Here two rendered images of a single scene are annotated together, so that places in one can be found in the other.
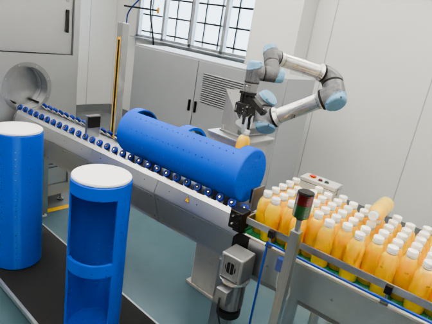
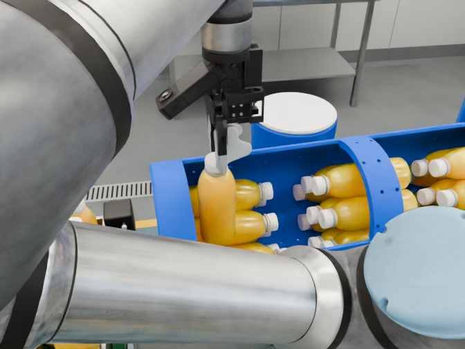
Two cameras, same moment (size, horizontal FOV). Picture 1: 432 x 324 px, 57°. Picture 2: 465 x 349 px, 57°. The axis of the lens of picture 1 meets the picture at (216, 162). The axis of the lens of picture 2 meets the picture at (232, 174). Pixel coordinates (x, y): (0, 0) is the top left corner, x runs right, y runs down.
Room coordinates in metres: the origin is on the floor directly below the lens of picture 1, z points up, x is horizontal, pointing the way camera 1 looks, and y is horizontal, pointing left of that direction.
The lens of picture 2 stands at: (2.44, -0.56, 1.71)
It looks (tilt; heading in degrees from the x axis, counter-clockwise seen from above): 37 degrees down; 132
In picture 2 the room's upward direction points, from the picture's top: straight up
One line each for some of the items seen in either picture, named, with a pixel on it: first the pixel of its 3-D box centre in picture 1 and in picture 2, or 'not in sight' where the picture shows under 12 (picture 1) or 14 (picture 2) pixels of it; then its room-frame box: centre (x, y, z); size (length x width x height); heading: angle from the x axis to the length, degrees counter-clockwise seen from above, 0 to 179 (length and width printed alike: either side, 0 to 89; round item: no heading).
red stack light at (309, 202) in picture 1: (305, 198); not in sight; (1.35, -0.34, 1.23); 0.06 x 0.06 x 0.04
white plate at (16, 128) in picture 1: (17, 128); not in sight; (2.23, 1.18, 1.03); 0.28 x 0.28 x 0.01
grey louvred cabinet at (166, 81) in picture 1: (205, 125); not in sight; (4.41, 0.19, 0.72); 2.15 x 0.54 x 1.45; 51
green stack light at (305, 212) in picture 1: (301, 209); not in sight; (1.35, -0.34, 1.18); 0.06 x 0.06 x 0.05
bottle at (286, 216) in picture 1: (287, 223); not in sight; (1.62, -0.36, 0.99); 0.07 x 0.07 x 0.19
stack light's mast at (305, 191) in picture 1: (301, 211); not in sight; (1.35, -0.34, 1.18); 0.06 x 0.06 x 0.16
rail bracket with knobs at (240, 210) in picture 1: (240, 219); (120, 224); (1.68, -0.15, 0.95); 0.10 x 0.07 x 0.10; 145
